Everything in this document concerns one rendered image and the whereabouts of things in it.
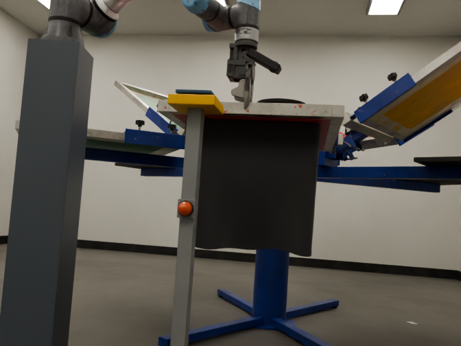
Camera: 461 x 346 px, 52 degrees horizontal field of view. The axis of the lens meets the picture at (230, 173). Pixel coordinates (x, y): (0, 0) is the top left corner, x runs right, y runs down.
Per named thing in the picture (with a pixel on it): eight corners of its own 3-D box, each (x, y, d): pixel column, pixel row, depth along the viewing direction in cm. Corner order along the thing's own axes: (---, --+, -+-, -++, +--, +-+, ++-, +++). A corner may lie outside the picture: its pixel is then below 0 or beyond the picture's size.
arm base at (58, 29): (33, 39, 166) (36, 12, 167) (49, 53, 181) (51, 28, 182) (77, 42, 166) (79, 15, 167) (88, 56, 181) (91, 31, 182)
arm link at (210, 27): (195, 1, 154) (225, -5, 148) (213, 14, 163) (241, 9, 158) (193, 24, 153) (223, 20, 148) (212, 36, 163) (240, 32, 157)
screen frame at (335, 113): (344, 117, 142) (344, 104, 143) (157, 111, 152) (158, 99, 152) (331, 152, 220) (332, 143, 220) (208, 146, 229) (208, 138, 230)
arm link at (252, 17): (242, 4, 158) (265, 1, 154) (240, 36, 157) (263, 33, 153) (230, -6, 151) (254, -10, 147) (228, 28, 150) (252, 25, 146)
